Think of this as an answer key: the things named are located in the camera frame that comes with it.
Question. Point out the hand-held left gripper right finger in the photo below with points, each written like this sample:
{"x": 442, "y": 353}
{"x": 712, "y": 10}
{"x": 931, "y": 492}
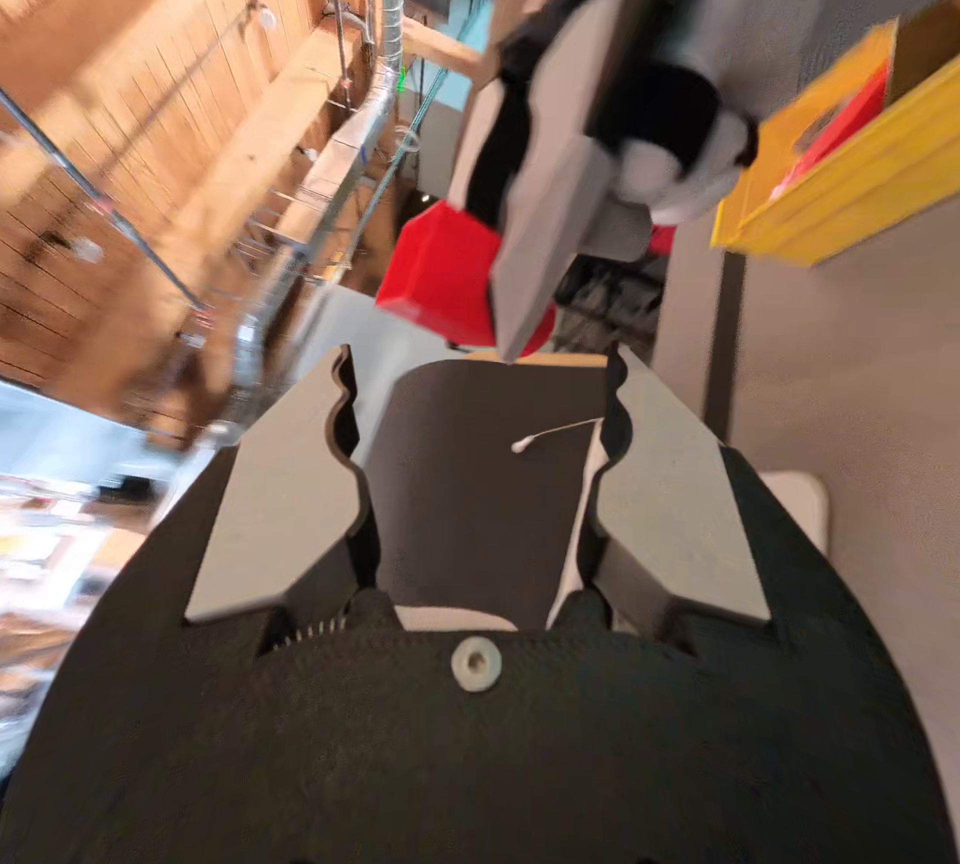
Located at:
{"x": 675, "y": 519}

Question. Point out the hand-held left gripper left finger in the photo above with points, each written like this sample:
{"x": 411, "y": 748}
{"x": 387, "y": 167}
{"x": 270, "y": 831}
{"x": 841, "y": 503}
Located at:
{"x": 285, "y": 504}

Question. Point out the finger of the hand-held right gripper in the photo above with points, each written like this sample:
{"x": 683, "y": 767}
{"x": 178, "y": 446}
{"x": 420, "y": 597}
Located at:
{"x": 476, "y": 144}
{"x": 555, "y": 189}

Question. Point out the red toy brick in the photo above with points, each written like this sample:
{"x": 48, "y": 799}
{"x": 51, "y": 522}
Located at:
{"x": 435, "y": 264}

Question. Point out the yellow plastic bin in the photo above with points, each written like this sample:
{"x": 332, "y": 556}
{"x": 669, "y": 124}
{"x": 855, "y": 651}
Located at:
{"x": 862, "y": 189}

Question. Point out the person's right hand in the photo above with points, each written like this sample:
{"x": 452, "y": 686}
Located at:
{"x": 682, "y": 181}

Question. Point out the wooden ceiling beam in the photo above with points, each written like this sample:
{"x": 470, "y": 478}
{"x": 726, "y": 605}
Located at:
{"x": 277, "y": 144}

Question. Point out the track spotlight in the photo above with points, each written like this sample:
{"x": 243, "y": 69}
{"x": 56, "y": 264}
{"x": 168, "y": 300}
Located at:
{"x": 266, "y": 16}

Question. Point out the bare light bulb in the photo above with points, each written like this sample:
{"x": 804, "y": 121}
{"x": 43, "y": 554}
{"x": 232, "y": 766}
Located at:
{"x": 88, "y": 250}

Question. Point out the pipe with red clamps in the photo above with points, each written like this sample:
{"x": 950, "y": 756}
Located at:
{"x": 112, "y": 211}

